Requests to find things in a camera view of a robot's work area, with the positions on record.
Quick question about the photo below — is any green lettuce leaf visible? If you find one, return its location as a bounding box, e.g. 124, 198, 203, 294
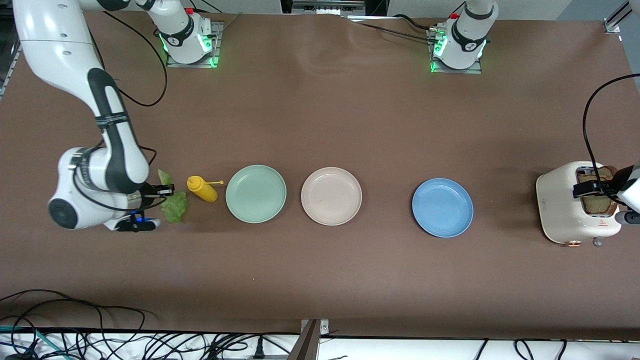
157, 168, 190, 224

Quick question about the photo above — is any yellow mustard squeeze bottle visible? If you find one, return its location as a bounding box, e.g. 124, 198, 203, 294
186, 175, 225, 204

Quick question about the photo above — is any mint green plate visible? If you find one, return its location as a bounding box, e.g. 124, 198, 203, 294
225, 164, 288, 224

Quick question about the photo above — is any blue plate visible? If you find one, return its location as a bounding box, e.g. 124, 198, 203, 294
411, 178, 474, 239

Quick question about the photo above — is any beige plate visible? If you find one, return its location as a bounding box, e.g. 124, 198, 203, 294
300, 167, 363, 226

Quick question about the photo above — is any cream white toaster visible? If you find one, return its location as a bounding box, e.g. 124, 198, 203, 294
535, 161, 623, 248

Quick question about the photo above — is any brown table cover sheet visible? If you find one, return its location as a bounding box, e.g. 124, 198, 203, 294
0, 10, 640, 342

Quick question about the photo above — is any grey power strip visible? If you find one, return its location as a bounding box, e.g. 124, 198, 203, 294
234, 352, 292, 360

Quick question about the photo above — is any black grey equipment box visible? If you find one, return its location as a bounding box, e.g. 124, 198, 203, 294
280, 0, 388, 17

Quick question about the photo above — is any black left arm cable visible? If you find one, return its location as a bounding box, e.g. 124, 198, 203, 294
582, 74, 640, 207

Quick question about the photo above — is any black looping floor cable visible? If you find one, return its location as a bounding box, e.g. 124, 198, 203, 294
0, 289, 151, 360

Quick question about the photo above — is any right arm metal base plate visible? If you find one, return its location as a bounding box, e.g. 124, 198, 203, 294
166, 21, 224, 69

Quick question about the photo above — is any aluminium frame rail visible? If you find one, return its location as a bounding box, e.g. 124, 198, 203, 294
0, 37, 24, 101
602, 0, 632, 35

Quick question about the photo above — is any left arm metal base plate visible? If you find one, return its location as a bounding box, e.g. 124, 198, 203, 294
428, 27, 484, 75

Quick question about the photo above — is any teal floor cable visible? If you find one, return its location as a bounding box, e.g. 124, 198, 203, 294
0, 325, 66, 360

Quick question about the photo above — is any grey metal bracket post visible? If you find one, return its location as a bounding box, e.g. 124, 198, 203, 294
287, 318, 331, 360

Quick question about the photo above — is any black sleeved table cable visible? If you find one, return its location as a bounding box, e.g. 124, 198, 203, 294
345, 14, 441, 43

